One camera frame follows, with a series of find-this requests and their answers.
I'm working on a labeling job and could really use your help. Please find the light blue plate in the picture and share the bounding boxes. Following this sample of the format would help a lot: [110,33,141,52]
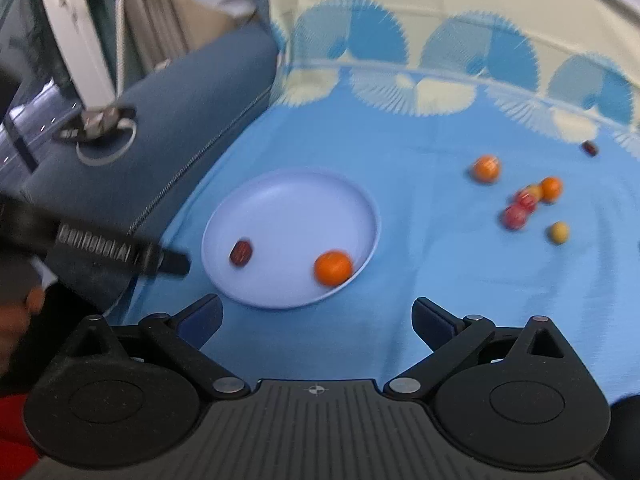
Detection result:
[201,168,382,310]

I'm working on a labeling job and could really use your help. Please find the yellow green round fruit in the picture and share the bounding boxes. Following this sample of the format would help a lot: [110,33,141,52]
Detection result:
[547,221,570,245]

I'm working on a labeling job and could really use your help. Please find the red fruit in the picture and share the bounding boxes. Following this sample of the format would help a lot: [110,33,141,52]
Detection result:
[501,204,529,231]
[514,188,538,214]

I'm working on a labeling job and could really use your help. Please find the red garment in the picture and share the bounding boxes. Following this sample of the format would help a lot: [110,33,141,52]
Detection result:
[0,394,39,480]

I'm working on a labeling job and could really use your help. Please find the white charging cable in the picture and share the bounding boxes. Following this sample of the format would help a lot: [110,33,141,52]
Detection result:
[75,118,138,167]

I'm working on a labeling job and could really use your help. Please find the white door frame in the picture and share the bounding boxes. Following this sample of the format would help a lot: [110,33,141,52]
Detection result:
[42,0,115,107]

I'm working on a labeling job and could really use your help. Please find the small yellow fruit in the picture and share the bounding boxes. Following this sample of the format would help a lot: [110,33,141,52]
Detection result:
[526,184,542,202]

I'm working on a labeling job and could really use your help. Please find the blue sofa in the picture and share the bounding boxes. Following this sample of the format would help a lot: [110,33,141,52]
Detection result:
[19,22,281,311]

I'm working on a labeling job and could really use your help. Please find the dark red jujube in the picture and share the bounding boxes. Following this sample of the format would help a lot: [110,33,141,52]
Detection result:
[582,141,599,157]
[229,238,253,268]

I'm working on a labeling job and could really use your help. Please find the black smartphone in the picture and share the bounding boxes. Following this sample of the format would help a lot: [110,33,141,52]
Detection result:
[52,105,137,144]

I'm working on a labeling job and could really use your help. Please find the blue patterned cloth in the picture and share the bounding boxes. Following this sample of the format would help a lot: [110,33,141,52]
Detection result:
[106,0,640,449]

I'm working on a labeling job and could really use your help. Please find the orange tangerine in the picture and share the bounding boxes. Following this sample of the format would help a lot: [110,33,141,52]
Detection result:
[314,250,354,287]
[539,177,564,204]
[471,155,501,184]

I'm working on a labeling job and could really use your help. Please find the person's hand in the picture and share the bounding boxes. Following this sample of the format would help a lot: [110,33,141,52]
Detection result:
[0,286,46,375]

